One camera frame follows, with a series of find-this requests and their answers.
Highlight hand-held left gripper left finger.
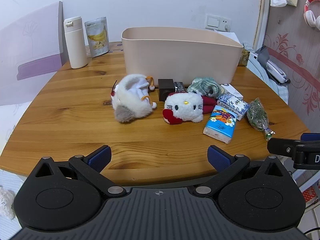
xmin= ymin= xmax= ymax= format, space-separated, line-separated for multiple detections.
xmin=30 ymin=145 xmax=127 ymax=196

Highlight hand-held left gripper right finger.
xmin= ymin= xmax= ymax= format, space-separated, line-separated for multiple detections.
xmin=192 ymin=145 xmax=288 ymax=196

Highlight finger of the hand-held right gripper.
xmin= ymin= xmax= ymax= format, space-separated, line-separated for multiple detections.
xmin=267 ymin=137 xmax=307 ymax=159
xmin=301 ymin=133 xmax=320 ymax=143

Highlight blue and white tissue pack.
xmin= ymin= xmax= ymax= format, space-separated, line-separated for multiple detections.
xmin=216 ymin=92 xmax=250 ymax=121

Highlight white and red cat plush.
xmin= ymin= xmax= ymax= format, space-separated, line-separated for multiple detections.
xmin=162 ymin=92 xmax=218 ymax=125

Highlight small white box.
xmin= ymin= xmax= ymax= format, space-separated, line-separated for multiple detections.
xmin=220 ymin=84 xmax=244 ymax=100

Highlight beige plastic storage bin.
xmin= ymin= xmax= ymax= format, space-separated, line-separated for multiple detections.
xmin=121 ymin=27 xmax=244 ymax=84

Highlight colourful cartoon tissue pack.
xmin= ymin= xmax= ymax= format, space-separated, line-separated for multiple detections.
xmin=203 ymin=105 xmax=238 ymax=144

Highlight green dried herb bag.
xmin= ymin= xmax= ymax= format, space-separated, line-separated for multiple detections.
xmin=246 ymin=98 xmax=277 ymax=140

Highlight white fluffy plush pouch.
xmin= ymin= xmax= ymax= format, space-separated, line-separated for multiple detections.
xmin=111 ymin=74 xmax=157 ymax=123

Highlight green checked cloth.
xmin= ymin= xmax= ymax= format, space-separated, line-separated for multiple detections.
xmin=187 ymin=76 xmax=225 ymax=98

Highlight white blood pressure monitor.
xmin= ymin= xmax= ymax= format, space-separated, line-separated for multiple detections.
xmin=250 ymin=51 xmax=288 ymax=84

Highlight light blue bedsheet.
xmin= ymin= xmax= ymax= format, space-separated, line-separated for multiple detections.
xmin=244 ymin=42 xmax=289 ymax=105

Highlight small black box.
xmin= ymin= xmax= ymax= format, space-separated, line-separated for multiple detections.
xmin=173 ymin=81 xmax=186 ymax=93

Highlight dark brown cube box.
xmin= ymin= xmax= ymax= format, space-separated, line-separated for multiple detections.
xmin=157 ymin=78 xmax=175 ymax=102

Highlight gold foil bag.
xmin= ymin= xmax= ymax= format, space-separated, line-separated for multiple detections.
xmin=237 ymin=49 xmax=250 ymax=67

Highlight white fuzzy cloth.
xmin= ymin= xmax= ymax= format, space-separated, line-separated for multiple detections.
xmin=0 ymin=185 xmax=16 ymax=220

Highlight white thermos bottle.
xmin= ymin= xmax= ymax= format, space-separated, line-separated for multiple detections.
xmin=63 ymin=16 xmax=88 ymax=69

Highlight banana chips bag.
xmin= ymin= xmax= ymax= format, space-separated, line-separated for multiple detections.
xmin=84 ymin=17 xmax=110 ymax=58

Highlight white paper sheet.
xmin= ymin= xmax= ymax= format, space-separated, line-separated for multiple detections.
xmin=212 ymin=29 xmax=242 ymax=45

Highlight red and white headphones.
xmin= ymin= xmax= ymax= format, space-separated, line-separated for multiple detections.
xmin=303 ymin=0 xmax=320 ymax=30

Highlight white curved frame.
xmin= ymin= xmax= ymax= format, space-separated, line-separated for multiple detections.
xmin=254 ymin=0 xmax=272 ymax=52

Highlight white wall switch socket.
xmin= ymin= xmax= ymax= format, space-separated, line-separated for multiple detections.
xmin=205 ymin=15 xmax=233 ymax=32

